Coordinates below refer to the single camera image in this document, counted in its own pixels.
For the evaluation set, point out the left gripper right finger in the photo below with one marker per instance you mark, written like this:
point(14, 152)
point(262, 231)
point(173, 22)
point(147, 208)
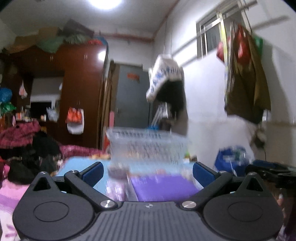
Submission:
point(212, 182)

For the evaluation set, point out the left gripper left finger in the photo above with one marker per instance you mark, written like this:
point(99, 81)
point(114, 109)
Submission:
point(82, 184)

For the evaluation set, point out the small pink tissue packet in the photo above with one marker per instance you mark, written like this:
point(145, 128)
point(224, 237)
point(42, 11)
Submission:
point(117, 183)

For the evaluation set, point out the purple tissue pack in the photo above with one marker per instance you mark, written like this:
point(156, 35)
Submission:
point(159, 188)

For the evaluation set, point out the clear plastic basket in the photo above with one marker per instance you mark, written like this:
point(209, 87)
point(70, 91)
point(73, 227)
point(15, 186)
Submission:
point(144, 146)

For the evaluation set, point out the blue shopping bag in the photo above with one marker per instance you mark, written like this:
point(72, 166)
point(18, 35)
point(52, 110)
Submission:
point(233, 159)

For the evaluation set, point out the orange white plastic bag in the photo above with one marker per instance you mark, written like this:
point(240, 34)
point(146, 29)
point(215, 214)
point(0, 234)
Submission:
point(75, 121)

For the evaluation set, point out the maroon crumpled clothes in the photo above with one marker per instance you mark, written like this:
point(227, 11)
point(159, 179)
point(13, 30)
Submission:
point(20, 135)

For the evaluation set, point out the olive brown hanging bag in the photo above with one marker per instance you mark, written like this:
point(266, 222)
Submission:
point(247, 93)

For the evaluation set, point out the grey door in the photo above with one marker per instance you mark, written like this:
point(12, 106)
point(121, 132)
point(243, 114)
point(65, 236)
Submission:
point(131, 107)

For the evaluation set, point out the dark red wooden wardrobe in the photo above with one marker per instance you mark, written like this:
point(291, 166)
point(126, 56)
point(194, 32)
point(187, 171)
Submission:
point(82, 68)

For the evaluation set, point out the black hanging garment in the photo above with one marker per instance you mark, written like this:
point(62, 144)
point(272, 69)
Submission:
point(172, 92)

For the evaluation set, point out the blue plastic bag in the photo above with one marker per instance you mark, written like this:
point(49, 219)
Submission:
point(5, 95)

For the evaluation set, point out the white hoodie blue letters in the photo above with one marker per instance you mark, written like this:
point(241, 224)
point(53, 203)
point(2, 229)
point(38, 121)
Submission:
point(165, 69)

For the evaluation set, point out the red hanging bag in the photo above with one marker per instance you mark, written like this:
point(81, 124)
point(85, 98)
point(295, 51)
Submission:
point(242, 53)

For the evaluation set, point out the green bundle on wardrobe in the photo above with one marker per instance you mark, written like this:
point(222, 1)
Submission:
point(52, 45)

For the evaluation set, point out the red ceiling pipe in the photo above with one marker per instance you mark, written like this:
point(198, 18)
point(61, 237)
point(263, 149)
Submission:
point(147, 40)

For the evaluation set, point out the ceiling lamp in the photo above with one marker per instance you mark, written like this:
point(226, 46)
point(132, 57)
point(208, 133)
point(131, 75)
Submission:
point(105, 5)

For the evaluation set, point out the window with metal frame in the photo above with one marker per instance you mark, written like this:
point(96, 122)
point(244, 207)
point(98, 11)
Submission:
point(219, 20)

